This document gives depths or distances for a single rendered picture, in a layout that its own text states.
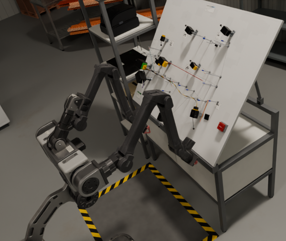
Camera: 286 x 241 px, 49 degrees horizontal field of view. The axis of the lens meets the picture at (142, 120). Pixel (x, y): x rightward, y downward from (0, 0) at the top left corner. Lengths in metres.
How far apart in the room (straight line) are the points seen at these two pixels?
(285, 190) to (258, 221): 0.43
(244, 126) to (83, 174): 1.51
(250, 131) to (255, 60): 0.68
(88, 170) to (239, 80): 1.17
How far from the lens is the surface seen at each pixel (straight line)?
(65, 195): 1.97
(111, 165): 1.54
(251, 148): 2.44
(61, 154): 1.64
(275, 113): 2.44
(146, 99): 1.52
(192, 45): 2.52
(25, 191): 3.94
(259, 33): 2.15
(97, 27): 3.23
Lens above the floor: 2.53
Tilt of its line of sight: 37 degrees down
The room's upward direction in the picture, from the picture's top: 16 degrees counter-clockwise
